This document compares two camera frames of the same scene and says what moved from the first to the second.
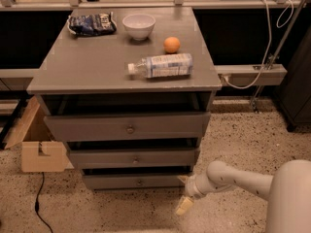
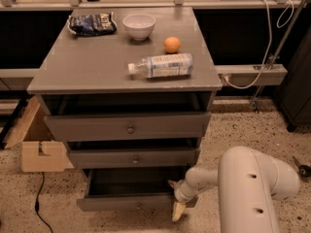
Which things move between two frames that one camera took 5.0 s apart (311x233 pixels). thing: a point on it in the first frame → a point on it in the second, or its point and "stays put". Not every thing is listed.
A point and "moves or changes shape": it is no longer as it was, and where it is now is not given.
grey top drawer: x=129 y=126 stays put
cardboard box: x=40 y=151 stays put
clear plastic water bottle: x=167 y=65 stays put
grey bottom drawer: x=133 y=182 moves or changes shape
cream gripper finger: x=184 y=178 → x=173 y=183
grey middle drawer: x=134 y=157 stays put
